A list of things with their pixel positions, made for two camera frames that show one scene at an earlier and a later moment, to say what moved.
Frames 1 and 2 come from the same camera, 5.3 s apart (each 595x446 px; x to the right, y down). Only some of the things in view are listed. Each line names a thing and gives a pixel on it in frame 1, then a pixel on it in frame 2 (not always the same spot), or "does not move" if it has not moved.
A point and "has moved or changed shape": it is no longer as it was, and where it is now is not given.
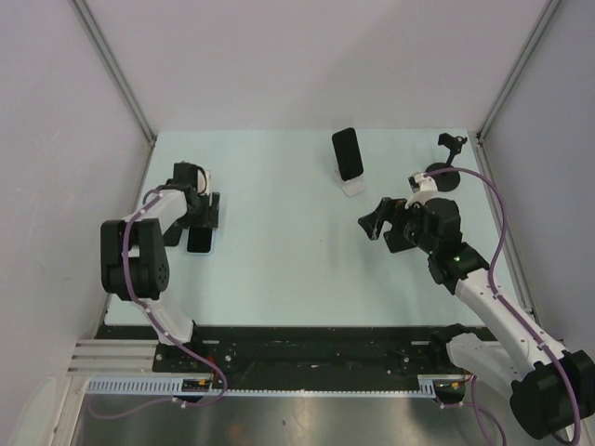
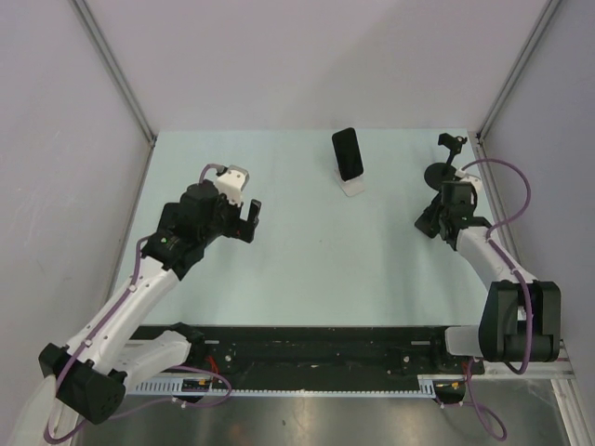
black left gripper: x=211 y=215 to x=242 y=229
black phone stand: x=398 y=241 has moved or changed shape
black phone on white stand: x=348 y=153 does not move
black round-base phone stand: x=448 y=180 does not move
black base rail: x=289 y=351 does not move
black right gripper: x=390 y=210 to x=442 y=206
